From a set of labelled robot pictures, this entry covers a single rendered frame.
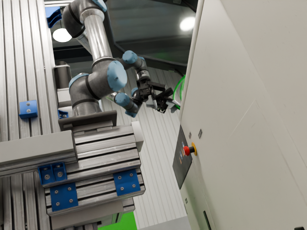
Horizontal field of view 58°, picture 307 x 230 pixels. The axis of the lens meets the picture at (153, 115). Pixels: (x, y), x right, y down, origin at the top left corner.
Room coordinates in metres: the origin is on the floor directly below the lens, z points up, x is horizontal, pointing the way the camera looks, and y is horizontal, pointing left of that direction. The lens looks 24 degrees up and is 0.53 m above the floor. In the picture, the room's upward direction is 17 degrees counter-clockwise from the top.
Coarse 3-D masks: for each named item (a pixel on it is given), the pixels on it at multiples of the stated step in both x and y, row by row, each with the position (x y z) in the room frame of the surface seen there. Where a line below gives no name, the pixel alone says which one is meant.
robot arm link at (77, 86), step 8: (72, 80) 0.99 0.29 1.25; (80, 80) 0.98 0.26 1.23; (72, 88) 0.99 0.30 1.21; (80, 88) 0.98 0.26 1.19; (88, 88) 0.97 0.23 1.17; (72, 96) 0.99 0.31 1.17; (80, 96) 0.98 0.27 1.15; (88, 96) 0.99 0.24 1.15; (96, 96) 1.00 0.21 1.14; (72, 104) 1.00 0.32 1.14
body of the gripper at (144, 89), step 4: (140, 80) 1.39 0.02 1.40; (144, 80) 1.41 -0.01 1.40; (148, 80) 1.42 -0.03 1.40; (140, 84) 1.40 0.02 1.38; (144, 84) 1.40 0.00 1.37; (140, 88) 1.38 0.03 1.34; (144, 88) 1.38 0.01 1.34; (148, 88) 1.39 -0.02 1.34; (140, 92) 1.39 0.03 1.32; (144, 92) 1.39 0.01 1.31; (148, 92) 1.39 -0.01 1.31; (140, 96) 1.45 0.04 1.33; (144, 96) 1.42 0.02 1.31
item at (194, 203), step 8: (192, 168) 1.14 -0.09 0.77; (192, 176) 1.19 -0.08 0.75; (184, 184) 1.50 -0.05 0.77; (192, 184) 1.25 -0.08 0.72; (184, 192) 1.59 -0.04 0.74; (192, 192) 1.32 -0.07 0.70; (200, 192) 1.14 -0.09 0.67; (184, 200) 1.69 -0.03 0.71; (192, 200) 1.39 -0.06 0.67; (200, 200) 1.20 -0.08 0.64; (192, 208) 1.47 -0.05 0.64; (200, 208) 1.25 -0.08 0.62; (192, 216) 1.56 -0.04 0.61; (200, 216) 1.32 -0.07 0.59; (208, 216) 1.14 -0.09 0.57; (192, 224) 1.65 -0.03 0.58; (200, 224) 1.39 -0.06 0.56; (208, 224) 1.17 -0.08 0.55
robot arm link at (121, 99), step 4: (116, 92) 1.43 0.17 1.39; (120, 92) 1.44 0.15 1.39; (108, 96) 1.45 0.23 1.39; (112, 96) 1.43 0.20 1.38; (116, 96) 1.40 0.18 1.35; (120, 96) 1.40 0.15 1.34; (124, 96) 1.39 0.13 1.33; (128, 96) 1.43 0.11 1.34; (112, 100) 1.45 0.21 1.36; (116, 100) 1.41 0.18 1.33; (120, 100) 1.40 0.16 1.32; (124, 100) 1.40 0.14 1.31; (128, 100) 1.43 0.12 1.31; (132, 100) 1.48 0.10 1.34; (120, 104) 1.41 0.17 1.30; (124, 104) 1.42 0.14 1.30; (128, 104) 1.45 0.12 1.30; (132, 104) 1.48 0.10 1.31; (124, 108) 1.48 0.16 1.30; (128, 108) 1.49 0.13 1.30
